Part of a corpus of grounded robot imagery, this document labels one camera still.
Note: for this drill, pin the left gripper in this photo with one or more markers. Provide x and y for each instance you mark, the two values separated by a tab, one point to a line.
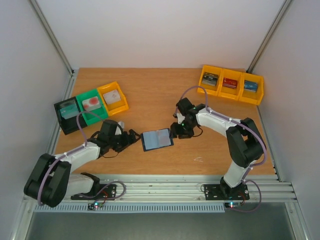
128	142

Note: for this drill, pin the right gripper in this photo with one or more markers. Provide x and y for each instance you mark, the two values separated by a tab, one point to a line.
176	131

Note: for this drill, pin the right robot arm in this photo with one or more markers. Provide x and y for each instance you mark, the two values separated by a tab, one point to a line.
203	116

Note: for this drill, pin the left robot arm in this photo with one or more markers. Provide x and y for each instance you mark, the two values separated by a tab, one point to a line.
50	180

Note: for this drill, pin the white card stack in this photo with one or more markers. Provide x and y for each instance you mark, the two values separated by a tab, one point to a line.
111	97

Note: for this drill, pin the red spot card stack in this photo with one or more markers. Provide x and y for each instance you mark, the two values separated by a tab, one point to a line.
91	104

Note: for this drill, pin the black card stack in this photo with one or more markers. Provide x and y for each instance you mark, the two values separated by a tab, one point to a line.
210	79

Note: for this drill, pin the teal card stack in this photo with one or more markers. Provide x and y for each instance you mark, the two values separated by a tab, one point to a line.
69	111

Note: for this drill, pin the blue card stack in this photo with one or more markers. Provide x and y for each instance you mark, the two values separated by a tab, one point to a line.
250	86

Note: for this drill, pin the yellow bin left side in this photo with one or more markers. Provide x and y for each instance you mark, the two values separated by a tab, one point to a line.
117	107

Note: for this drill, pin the yellow bin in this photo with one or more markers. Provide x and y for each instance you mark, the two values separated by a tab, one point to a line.
253	98
213	91
233	94
117	107

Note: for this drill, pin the green bin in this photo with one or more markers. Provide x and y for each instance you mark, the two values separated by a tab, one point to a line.
101	112

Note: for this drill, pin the black bin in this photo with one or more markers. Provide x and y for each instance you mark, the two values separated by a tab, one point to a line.
67	126

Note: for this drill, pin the yellow bin far left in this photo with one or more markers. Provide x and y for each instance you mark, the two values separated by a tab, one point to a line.
213	91

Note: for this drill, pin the yellow bin middle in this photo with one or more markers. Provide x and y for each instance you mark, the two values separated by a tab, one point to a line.
233	94

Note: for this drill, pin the left controller board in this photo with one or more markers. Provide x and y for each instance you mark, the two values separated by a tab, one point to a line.
94	206

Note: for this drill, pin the controller board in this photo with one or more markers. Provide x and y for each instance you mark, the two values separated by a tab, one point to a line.
232	205
94	206

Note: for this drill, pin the yellow bin far right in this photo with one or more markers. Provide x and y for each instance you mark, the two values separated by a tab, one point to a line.
253	98

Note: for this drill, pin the right controller board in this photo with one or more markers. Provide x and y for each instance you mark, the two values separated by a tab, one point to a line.
232	205

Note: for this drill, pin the right corner aluminium profile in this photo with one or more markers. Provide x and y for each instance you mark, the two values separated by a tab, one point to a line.
284	8

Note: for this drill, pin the corner aluminium profile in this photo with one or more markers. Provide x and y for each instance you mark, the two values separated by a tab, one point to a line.
52	37
284	8

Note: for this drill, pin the left corner aluminium profile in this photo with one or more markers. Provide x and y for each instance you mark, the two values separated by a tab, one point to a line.
52	37

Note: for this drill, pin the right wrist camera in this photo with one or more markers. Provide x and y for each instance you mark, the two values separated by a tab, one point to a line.
180	118

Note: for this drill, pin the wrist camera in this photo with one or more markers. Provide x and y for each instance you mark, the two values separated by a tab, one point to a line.
180	118
121	125

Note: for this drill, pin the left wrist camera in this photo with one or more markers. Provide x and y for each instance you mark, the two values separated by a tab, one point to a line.
121	125

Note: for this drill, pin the grey slotted cable duct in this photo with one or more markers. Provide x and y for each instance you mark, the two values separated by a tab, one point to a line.
134	208

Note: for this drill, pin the aluminium rail base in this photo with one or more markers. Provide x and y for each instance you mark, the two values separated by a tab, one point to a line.
161	188

